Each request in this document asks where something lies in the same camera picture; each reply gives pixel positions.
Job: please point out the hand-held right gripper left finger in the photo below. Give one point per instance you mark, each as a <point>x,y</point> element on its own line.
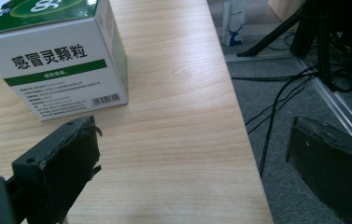
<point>61,165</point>

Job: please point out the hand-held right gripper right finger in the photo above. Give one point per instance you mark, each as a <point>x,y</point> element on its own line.
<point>332,168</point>

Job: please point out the white and green medicine box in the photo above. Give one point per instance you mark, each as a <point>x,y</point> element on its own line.
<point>61,59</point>

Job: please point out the black metal stand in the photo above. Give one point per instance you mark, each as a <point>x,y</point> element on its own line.
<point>316,37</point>

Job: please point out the white paper bag blue deer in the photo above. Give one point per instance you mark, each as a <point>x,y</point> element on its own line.
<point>232,23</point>

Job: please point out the aluminium floor rail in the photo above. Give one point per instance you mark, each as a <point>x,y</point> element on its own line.
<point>329,93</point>

